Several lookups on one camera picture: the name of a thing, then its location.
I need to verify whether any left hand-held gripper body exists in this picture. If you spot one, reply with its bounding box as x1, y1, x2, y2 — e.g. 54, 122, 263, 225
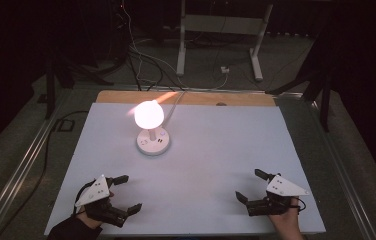
74, 174, 130, 229

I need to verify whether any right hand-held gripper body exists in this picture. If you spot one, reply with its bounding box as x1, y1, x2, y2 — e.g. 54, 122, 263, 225
245, 173, 310, 218

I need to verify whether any person's left hand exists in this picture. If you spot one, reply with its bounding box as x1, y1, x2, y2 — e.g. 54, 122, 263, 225
75, 190, 114, 231

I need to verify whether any person's right hand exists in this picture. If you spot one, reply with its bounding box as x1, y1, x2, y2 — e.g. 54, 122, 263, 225
267, 197, 302, 233

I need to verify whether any white globe table lamp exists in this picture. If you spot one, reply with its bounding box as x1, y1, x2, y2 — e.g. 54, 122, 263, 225
133, 99, 171, 157

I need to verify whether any black stand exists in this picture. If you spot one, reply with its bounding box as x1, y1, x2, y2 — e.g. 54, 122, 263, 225
44, 46, 115, 120
265, 39, 335, 133

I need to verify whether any white metal stand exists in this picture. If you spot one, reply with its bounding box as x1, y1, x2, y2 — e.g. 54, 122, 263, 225
175, 0, 275, 83

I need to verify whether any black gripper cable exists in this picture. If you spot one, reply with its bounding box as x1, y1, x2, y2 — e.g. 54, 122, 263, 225
289, 197, 308, 214
72, 181, 95, 216

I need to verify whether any long black floor cable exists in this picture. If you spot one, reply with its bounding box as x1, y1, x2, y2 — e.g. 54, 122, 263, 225
0, 109, 91, 240

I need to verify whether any aluminium rail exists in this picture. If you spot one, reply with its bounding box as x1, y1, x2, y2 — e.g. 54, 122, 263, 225
0, 89, 74, 240
304, 94, 376, 240

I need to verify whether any grey lamp cable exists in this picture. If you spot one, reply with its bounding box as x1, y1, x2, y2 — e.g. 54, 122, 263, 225
162, 90, 188, 129

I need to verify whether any white floor cable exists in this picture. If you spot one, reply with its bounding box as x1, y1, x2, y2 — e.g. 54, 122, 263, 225
132, 39, 230, 93

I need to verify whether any black floor cable bundle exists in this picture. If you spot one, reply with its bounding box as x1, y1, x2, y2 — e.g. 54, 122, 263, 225
125, 46, 185, 92

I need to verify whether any thin white hanging cable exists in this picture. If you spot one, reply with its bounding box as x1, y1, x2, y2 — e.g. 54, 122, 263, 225
119, 0, 144, 83

